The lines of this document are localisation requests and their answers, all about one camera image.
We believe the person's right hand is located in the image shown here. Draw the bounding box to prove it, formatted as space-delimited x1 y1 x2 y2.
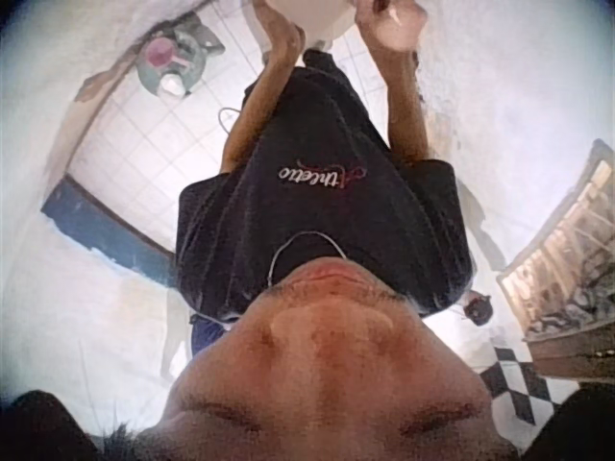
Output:
353 0 425 53

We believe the black small device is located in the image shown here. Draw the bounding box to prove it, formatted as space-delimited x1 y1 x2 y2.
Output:
462 292 495 328

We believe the blue door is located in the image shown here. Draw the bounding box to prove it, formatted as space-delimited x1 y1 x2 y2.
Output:
39 174 180 285

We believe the white small cup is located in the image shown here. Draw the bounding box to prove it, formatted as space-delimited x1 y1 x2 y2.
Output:
160 73 186 98

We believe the white round bowl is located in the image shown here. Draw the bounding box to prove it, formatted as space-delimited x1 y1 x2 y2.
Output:
265 0 357 41

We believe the white cable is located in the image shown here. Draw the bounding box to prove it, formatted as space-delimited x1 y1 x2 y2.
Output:
217 106 247 141

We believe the person's left hand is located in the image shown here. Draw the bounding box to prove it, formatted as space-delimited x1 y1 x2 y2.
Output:
252 3 309 62

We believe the grey bucket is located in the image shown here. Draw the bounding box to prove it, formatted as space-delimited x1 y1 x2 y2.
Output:
135 12 227 98

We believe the pink plastic scoop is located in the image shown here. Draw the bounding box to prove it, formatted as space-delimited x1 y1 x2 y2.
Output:
145 37 189 69

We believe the wooden shelf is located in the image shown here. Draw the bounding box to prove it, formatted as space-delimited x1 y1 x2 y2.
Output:
498 138 615 381

